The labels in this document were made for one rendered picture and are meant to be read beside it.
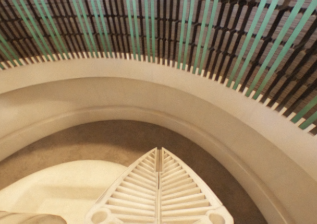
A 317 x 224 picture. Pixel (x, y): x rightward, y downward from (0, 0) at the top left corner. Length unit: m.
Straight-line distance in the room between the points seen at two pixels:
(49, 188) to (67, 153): 0.55
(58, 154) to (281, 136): 1.10
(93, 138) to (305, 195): 1.08
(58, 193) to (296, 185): 0.80
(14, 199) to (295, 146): 0.76
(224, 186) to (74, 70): 0.97
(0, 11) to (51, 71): 0.25
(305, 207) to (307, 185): 0.09
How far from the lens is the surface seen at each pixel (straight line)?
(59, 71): 0.84
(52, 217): 0.23
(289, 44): 0.44
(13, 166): 1.21
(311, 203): 0.76
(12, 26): 0.80
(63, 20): 0.73
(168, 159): 0.16
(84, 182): 0.47
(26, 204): 0.55
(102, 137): 1.02
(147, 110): 0.95
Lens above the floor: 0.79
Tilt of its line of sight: 46 degrees down
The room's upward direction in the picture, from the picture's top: straight up
